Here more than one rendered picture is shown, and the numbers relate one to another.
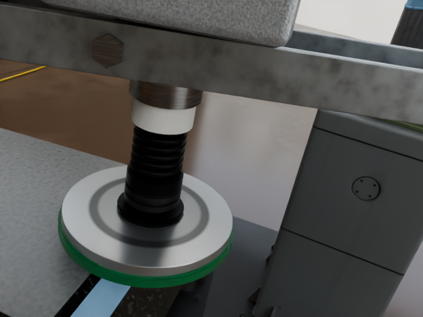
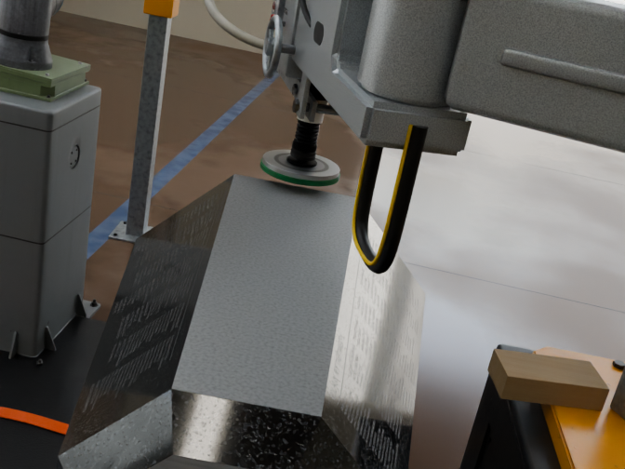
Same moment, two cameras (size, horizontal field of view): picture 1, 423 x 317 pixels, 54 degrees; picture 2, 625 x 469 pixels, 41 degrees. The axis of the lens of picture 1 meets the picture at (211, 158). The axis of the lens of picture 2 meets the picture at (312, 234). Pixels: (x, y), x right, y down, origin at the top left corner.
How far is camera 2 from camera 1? 2.38 m
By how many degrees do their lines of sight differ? 91
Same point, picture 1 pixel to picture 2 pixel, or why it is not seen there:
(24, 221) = (308, 204)
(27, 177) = (272, 206)
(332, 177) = (61, 165)
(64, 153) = (235, 198)
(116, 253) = (335, 168)
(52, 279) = (336, 197)
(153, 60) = not seen: hidden behind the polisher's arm
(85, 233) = (330, 172)
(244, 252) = not seen: outside the picture
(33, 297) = (347, 199)
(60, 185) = (272, 198)
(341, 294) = (73, 260)
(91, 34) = not seen: hidden behind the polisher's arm
